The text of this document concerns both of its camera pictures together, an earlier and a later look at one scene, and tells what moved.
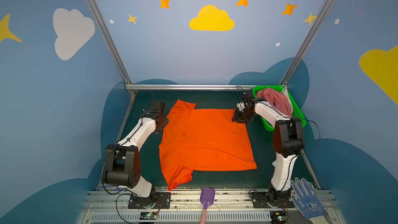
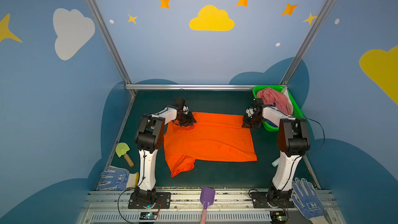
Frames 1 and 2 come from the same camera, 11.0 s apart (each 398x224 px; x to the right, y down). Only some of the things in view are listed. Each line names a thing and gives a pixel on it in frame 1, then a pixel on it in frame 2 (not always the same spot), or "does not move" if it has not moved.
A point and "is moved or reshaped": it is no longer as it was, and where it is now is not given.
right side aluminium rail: (310, 169) does not move
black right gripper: (239, 117) to (249, 121)
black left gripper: (160, 123) to (186, 120)
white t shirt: (285, 93) does not move
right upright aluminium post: (313, 30) does not move
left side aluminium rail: (125, 115) does not move
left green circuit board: (148, 215) does not move
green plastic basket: (296, 112) does not move
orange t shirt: (196, 139) is moved or reshaped
